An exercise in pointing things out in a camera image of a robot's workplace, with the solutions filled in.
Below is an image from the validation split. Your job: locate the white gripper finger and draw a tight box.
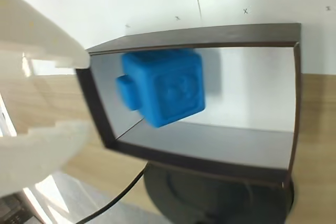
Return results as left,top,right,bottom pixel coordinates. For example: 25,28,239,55
0,0,91,69
0,119,93,199

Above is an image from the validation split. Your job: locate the blue cube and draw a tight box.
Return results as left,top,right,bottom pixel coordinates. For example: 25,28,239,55
115,49,206,129

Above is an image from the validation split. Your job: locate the brown cardboard box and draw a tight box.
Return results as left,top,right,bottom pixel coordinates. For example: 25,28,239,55
75,23,302,189

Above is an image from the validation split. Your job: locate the black round stand base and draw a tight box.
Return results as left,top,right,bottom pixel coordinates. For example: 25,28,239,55
143,165,295,224

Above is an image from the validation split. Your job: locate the thick black cable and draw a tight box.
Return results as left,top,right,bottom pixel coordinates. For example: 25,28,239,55
75,167,148,224

